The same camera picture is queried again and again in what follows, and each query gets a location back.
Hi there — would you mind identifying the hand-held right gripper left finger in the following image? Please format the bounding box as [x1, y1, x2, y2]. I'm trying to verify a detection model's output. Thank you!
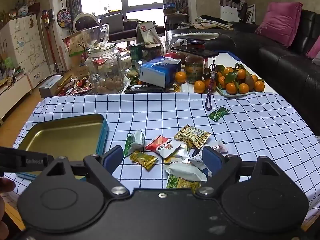
[37, 145, 130, 198]

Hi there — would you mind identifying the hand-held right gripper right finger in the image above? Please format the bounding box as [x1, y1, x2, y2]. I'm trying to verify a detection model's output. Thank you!
[196, 145, 284, 198]

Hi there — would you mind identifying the yellow brown patterned snack packet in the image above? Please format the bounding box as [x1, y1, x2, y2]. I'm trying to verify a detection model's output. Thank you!
[174, 124, 211, 150]

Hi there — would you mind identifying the blue tin box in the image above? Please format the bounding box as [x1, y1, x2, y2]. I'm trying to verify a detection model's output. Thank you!
[15, 113, 109, 181]

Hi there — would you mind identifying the red and white snack packet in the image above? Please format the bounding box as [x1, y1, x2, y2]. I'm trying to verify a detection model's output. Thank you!
[145, 135, 181, 159]

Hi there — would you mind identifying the person's left hand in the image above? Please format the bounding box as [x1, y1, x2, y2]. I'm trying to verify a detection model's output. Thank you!
[0, 177, 16, 230]

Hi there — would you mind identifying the white blue print snack packet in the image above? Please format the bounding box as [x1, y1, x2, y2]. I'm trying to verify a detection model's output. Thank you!
[189, 154, 213, 177]

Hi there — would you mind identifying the white pink print snack packet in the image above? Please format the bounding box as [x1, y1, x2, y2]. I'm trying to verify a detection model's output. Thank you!
[207, 139, 229, 154]

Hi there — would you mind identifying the green and white snack packet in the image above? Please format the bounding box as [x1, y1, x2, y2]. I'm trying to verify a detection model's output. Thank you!
[123, 129, 145, 158]

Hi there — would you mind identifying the silver white snack packet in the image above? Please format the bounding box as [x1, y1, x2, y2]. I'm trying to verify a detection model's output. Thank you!
[164, 142, 193, 165]

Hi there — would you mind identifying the gold yellow candy packet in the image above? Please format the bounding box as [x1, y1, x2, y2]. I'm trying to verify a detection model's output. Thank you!
[129, 150, 158, 171]

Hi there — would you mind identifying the large white snack packet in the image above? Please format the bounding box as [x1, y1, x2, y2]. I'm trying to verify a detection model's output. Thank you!
[164, 162, 208, 182]

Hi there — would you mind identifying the green yellow snack packet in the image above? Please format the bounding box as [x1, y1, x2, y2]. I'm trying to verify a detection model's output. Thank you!
[166, 174, 202, 189]

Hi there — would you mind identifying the yellow orange snack packet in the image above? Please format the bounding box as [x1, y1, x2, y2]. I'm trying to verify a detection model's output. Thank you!
[164, 156, 182, 165]

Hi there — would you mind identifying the green candy wrapper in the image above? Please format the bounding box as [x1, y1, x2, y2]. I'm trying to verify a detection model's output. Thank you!
[208, 106, 230, 123]

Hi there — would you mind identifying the low white cabinet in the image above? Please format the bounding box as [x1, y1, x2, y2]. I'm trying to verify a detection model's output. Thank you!
[0, 74, 33, 126]

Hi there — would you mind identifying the white checked tablecloth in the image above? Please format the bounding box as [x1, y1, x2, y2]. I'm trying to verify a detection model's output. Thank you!
[11, 92, 319, 228]

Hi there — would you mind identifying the light blue tray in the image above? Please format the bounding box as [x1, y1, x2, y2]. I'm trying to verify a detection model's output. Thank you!
[215, 84, 266, 98]

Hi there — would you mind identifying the pile of tangerines with leaves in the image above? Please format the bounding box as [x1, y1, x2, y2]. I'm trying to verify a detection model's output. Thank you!
[216, 64, 265, 95]

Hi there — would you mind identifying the black flat packet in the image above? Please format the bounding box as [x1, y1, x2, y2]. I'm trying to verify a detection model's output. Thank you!
[124, 84, 163, 94]

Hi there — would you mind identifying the white tray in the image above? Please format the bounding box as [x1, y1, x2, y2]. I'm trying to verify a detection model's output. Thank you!
[180, 82, 218, 94]

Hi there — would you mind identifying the large clear glass jar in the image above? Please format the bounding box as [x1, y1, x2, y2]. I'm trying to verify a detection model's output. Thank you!
[85, 43, 125, 95]

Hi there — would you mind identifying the silver box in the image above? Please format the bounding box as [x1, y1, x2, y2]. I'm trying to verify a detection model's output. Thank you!
[38, 75, 64, 98]

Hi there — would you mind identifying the heap of red snack wrappers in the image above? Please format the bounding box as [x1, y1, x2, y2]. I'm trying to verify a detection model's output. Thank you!
[57, 76, 92, 96]

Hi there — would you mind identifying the brown kiwi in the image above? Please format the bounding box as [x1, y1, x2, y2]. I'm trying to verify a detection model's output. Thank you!
[244, 74, 255, 90]

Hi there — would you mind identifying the glass jar with green label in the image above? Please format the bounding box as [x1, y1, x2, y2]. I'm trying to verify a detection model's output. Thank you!
[185, 55, 204, 84]

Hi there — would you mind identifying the blue tissue pack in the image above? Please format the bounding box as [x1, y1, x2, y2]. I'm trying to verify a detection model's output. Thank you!
[139, 56, 182, 88]

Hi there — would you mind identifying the green drink can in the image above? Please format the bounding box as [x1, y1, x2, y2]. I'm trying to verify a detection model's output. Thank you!
[129, 43, 143, 69]

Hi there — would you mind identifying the black phone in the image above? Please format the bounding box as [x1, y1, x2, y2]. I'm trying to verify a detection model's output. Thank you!
[171, 46, 218, 58]

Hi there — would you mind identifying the dark glass jar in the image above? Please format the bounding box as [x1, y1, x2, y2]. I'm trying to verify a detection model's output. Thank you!
[142, 43, 162, 62]

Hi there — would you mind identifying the dark lidded jar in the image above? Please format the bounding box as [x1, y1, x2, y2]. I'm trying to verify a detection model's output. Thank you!
[186, 39, 206, 52]

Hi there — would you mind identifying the white cabinet with drawings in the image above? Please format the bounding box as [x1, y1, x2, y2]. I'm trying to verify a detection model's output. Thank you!
[0, 14, 52, 88]

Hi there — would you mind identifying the printed paper bag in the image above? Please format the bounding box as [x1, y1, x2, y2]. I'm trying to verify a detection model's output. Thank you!
[62, 31, 91, 76]

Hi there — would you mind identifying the black leather sofa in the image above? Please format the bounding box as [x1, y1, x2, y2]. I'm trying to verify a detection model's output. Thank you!
[165, 9, 320, 136]

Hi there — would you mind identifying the clear glass bowl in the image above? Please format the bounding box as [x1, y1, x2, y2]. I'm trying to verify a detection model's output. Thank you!
[81, 24, 110, 49]

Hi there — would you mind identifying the long white remote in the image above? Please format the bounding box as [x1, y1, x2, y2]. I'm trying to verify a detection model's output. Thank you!
[171, 32, 219, 40]

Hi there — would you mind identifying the white paper bag red label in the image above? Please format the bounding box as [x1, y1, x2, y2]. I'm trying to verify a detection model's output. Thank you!
[136, 21, 161, 46]

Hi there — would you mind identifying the dark armchair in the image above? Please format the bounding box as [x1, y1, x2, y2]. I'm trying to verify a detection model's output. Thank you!
[101, 12, 125, 35]

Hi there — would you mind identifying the pile of papers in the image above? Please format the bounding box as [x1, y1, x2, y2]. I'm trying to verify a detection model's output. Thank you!
[192, 16, 233, 30]

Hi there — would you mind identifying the round back chair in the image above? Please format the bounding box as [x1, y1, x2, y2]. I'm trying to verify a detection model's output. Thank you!
[72, 12, 97, 33]

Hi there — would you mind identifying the red stick vacuum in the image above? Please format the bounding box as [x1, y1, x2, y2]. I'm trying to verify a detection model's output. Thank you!
[41, 10, 60, 73]

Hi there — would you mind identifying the cluttered side table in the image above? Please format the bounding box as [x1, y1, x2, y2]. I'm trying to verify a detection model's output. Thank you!
[163, 2, 190, 28]

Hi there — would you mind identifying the small pink cushion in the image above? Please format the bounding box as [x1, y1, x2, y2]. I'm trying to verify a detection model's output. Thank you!
[306, 34, 320, 59]

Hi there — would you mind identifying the large pink cushion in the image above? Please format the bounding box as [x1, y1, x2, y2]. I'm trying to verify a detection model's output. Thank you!
[254, 2, 303, 48]

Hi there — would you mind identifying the purple lanyard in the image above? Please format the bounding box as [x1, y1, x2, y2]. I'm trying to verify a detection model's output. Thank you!
[205, 57, 218, 110]

